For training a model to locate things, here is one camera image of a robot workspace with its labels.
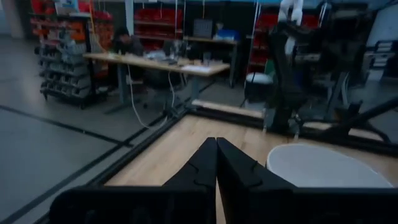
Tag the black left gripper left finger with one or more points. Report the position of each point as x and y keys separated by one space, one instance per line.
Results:
x=200 y=171

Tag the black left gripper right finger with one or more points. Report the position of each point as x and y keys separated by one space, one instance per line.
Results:
x=242 y=174

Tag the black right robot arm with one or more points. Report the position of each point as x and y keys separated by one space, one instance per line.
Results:
x=283 y=81

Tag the large white ribbed bowl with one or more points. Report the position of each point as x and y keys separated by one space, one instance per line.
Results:
x=323 y=168

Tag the black bin with white lid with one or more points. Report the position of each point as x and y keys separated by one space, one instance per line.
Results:
x=258 y=87

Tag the wooden desk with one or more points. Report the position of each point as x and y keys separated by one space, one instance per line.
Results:
x=161 y=63

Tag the dark monitor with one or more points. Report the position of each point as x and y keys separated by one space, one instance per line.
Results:
x=202 y=28

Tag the person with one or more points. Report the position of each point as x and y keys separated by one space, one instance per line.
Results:
x=126 y=42

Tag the red bin shelf rack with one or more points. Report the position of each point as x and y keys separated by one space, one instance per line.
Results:
x=155 y=25

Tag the white hanging fixture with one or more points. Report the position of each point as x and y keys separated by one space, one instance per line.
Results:
x=290 y=12

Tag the grey parts bin cart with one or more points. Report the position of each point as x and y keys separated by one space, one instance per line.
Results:
x=65 y=68

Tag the black frame strut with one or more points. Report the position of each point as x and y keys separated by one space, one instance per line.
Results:
x=367 y=115

